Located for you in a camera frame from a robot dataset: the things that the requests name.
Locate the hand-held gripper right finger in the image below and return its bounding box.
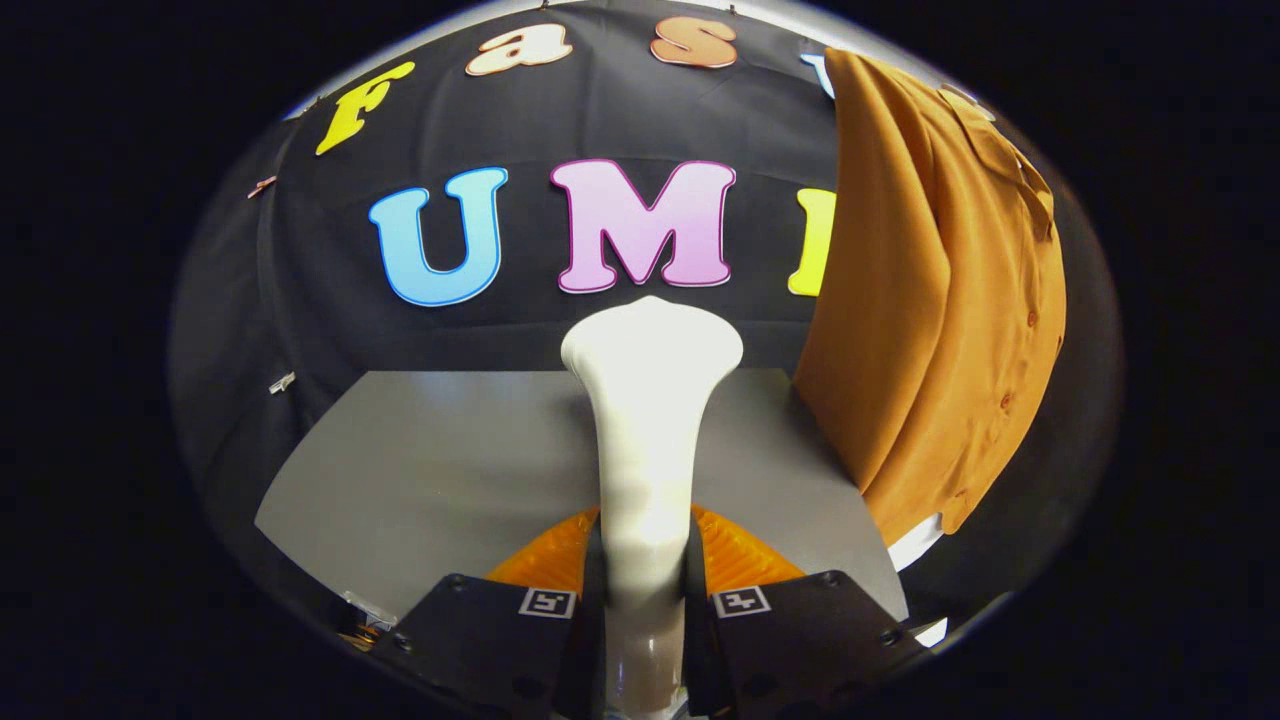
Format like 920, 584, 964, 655
683, 505, 926, 720

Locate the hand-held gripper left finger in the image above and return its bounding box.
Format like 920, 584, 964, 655
385, 505, 609, 720

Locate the white garment steamer head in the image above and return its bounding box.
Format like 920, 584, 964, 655
560, 295, 746, 720

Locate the orange-brown button shirt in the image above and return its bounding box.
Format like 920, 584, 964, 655
790, 47, 1068, 536

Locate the white mannequin torso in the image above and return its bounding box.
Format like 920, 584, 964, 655
885, 513, 949, 648

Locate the black backdrop cloth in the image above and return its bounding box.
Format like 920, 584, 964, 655
170, 0, 1121, 641

